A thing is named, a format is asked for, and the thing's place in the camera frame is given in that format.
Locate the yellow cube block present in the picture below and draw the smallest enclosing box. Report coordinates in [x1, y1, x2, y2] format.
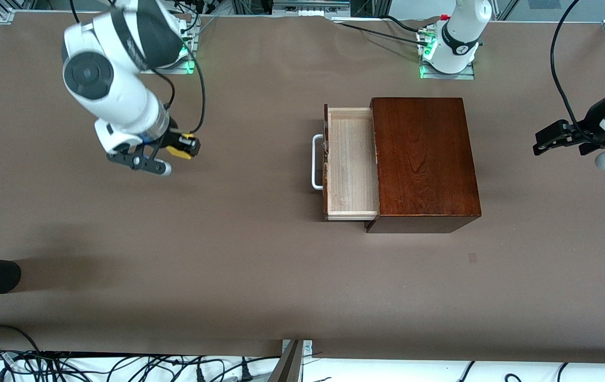
[167, 134, 197, 159]

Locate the wooden drawer with white handle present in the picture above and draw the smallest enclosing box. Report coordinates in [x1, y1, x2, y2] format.
[311, 104, 380, 221]

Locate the metal base plate right arm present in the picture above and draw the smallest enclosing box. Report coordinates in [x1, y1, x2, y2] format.
[162, 19, 198, 75]

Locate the metal base plate left arm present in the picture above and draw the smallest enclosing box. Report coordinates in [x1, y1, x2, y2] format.
[420, 59, 476, 81]

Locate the dark wooden cabinet box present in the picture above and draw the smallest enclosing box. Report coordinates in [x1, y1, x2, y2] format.
[366, 97, 482, 234]

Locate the brown paper table cover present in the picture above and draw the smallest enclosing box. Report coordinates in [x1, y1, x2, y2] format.
[0, 11, 605, 366]

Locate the silver crossbar with sockets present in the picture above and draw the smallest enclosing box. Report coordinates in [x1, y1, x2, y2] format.
[273, 0, 350, 14]

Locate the aluminium profile bar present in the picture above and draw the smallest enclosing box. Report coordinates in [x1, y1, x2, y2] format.
[268, 340, 305, 382]

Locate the grey cable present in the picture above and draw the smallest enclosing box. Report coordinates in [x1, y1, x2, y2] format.
[191, 15, 219, 39]

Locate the short black table cable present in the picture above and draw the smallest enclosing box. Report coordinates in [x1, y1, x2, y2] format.
[384, 15, 423, 33]

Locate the long black table cable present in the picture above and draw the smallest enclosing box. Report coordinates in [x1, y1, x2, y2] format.
[334, 20, 430, 46]

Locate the silver corner bracket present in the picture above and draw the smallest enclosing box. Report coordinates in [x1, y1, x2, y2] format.
[282, 340, 313, 359]

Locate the black arched floor cable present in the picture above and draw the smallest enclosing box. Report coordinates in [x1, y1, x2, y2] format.
[0, 324, 43, 355]

